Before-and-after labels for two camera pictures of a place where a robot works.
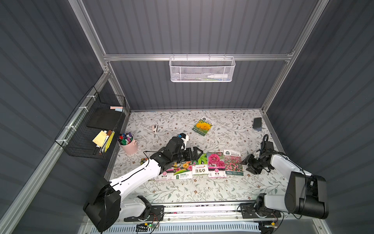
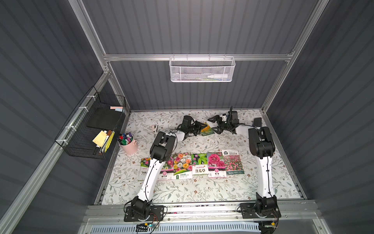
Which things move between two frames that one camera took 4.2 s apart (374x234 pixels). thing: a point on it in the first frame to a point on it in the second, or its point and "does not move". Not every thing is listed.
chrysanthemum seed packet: x=168 y=174 does not move
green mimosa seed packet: x=200 y=166 does not move
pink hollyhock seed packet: x=216 y=165 does not move
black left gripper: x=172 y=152 to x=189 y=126
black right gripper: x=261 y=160 to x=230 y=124
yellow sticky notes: x=100 y=138 does not move
